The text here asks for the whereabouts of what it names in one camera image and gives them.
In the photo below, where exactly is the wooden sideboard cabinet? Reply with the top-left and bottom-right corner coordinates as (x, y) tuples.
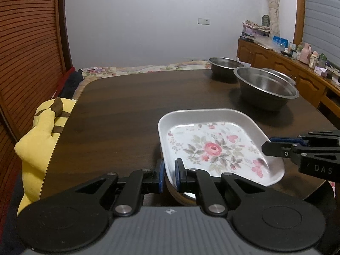
(237, 38), (340, 112)

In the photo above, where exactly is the pink thermos bottle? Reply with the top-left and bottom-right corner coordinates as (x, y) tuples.
(301, 43), (313, 64)

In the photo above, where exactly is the floral blanket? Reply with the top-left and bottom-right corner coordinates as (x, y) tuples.
(81, 61), (212, 79)

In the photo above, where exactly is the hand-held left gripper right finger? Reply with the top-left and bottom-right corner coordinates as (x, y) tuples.
(175, 159), (300, 217)

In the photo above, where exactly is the navy blue quilt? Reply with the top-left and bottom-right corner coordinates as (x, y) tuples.
(59, 69), (83, 100)

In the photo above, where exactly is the yellow plush toy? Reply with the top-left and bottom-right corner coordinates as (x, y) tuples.
(14, 97), (78, 216)

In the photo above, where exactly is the blue box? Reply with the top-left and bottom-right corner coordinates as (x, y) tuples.
(273, 35), (289, 46)

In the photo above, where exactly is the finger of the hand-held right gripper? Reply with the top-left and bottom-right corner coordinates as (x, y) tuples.
(262, 141), (340, 160)
(269, 130), (340, 146)

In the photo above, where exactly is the red cloth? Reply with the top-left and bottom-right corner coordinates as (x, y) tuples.
(52, 67), (76, 99)

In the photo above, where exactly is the wooden window frame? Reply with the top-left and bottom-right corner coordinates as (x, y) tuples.
(293, 0), (306, 43)

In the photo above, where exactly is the white floral square plate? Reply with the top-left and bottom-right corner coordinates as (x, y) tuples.
(165, 177), (198, 207)
(158, 108), (285, 188)

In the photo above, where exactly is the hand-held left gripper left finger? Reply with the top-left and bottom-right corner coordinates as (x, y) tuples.
(40, 159), (164, 217)

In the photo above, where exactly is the beige tied curtain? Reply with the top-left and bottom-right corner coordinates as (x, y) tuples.
(266, 0), (281, 37)

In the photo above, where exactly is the large stainless steel bowl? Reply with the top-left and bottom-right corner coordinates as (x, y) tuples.
(233, 67), (300, 111)

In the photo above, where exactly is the small stainless steel bowl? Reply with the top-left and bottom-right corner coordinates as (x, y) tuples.
(208, 57), (245, 82)
(262, 68), (297, 86)

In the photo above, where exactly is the clear plastic bag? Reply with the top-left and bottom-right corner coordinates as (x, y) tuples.
(254, 37), (279, 50)

